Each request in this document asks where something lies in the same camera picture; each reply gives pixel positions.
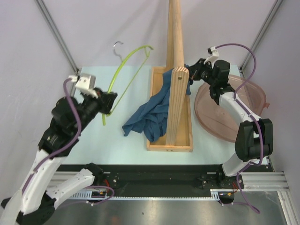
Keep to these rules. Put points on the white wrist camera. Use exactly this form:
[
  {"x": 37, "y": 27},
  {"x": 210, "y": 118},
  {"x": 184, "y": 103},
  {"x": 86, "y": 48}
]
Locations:
[
  {"x": 213, "y": 55},
  {"x": 85, "y": 84}
]

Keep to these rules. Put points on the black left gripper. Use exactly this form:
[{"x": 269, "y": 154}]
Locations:
[{"x": 106, "y": 99}]

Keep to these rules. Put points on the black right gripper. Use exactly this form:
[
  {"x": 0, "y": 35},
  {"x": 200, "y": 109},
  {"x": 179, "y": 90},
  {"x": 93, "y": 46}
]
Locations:
[{"x": 194, "y": 70}]

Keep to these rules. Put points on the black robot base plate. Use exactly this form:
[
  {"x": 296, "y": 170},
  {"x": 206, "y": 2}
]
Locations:
[{"x": 157, "y": 180}]

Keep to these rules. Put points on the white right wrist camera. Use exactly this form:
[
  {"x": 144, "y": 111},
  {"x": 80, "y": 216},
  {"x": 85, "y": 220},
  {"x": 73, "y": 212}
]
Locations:
[{"x": 213, "y": 55}]

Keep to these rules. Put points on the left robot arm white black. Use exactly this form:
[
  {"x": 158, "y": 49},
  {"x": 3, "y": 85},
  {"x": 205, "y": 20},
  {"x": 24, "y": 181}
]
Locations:
[{"x": 35, "y": 202}]

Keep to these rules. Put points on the aluminium frame post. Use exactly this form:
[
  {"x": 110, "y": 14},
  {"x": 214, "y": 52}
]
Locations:
[
  {"x": 262, "y": 32},
  {"x": 57, "y": 34}
]

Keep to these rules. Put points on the right aluminium frame post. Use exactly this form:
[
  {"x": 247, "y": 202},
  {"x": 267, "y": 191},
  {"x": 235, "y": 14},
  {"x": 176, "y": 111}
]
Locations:
[{"x": 262, "y": 32}]

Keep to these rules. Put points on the dark blue t shirt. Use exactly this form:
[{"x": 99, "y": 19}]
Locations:
[{"x": 151, "y": 117}]

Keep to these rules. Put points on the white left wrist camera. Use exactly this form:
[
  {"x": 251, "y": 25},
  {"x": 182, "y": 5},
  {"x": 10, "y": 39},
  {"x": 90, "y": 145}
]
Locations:
[{"x": 85, "y": 84}]

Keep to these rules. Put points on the green hanger with metal hook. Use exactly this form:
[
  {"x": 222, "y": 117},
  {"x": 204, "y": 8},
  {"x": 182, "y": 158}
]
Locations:
[{"x": 147, "y": 49}]

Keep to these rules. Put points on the grey slotted cable duct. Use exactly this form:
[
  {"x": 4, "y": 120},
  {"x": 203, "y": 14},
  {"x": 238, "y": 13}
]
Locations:
[{"x": 97, "y": 195}]

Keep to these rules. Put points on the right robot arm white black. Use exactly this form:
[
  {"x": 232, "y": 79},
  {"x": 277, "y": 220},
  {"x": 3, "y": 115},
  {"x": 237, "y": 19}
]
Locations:
[{"x": 254, "y": 139}]

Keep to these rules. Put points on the wooden rack with tray base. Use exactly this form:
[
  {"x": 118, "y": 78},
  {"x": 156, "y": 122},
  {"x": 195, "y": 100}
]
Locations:
[{"x": 179, "y": 137}]

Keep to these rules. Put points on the left aluminium frame post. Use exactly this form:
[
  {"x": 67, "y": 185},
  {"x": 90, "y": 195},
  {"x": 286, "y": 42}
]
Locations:
[{"x": 57, "y": 34}]

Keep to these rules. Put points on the pink translucent plastic bowl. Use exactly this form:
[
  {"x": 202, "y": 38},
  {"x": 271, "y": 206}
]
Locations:
[{"x": 216, "y": 120}]

